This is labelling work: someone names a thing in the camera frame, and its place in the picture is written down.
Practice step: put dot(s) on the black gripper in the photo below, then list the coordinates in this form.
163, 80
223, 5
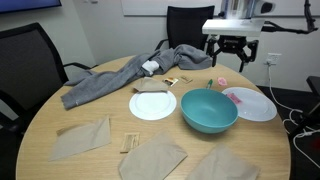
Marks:
232, 44

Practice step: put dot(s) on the green marker pen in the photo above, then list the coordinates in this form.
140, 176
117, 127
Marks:
209, 84

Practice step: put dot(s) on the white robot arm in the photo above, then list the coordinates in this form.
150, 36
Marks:
246, 8

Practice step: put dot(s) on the teal green bowl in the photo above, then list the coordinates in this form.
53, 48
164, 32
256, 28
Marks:
208, 110

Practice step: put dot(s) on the round pink wrapper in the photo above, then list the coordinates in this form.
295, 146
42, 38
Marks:
222, 81

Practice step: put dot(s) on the pink paper packet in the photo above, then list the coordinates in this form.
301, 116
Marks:
234, 98

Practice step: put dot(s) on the small brown packet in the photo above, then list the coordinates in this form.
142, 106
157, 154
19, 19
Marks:
186, 79

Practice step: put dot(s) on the white plate with pink packet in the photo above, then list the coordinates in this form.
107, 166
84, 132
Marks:
253, 106

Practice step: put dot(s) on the orange white snack packet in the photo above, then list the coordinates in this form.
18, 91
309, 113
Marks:
170, 81

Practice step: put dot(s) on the white sweater label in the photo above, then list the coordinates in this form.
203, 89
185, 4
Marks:
150, 66

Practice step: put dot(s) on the folded brown paper napkin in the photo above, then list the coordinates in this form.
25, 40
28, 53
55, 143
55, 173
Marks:
150, 85

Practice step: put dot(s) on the empty white plate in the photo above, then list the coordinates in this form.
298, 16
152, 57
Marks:
152, 105

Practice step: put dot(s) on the black stand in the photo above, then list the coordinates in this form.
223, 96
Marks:
313, 116

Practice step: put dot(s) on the grey sweater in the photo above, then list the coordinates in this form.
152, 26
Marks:
110, 80

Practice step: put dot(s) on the black mesh office chair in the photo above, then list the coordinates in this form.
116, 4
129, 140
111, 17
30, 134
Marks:
30, 66

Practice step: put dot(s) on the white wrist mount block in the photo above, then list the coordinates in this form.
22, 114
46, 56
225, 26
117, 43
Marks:
233, 27

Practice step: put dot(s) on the white wall outlet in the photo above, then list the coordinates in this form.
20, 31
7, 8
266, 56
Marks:
274, 58

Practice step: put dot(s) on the wall screen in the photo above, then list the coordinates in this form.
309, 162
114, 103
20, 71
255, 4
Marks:
26, 5

